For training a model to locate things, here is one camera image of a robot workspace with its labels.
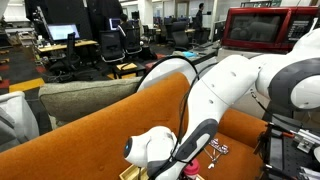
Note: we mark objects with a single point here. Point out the grey cushion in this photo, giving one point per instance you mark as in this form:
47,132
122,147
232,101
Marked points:
83,98

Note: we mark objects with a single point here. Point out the black padded office chair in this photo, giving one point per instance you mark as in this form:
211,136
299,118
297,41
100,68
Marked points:
180,35

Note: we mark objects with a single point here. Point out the small black side table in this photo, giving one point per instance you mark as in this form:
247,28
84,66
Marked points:
128,68

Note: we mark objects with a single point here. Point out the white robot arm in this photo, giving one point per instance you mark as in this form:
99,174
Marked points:
226,86

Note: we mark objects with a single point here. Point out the lit computer monitor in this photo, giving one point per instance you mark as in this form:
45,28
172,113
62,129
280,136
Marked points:
63,32

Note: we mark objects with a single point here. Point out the small lit monitor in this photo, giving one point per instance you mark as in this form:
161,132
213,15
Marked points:
114,23

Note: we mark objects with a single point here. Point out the aluminium bracket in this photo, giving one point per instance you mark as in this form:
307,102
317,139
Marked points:
306,139

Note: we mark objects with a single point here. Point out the white slanted pole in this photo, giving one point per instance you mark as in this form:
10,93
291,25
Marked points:
313,26

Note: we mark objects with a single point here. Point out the seated person in black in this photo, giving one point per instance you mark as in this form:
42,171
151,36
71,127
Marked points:
124,24

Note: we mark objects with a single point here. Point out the red microwave oven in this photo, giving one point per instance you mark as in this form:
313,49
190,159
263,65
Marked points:
256,28

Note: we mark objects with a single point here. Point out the black mesh office chair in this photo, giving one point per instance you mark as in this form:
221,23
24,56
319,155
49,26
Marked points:
132,40
111,46

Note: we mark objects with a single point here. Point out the orange fabric sofa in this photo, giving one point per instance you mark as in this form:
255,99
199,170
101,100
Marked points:
83,146

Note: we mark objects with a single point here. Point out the standing person in black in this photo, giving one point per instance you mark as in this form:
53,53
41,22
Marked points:
199,16

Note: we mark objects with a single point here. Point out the wooden compartment tray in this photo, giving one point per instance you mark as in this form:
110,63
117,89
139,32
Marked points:
131,174

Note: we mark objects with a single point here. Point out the black perforated mounting board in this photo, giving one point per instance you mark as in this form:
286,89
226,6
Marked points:
283,156

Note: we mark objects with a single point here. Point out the white grey armchair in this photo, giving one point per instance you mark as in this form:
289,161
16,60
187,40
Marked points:
15,120

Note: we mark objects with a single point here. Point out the white cabinet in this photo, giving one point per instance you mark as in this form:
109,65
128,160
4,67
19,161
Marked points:
246,106

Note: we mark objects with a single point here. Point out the wooden office desk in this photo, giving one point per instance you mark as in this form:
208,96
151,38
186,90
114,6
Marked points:
66,45

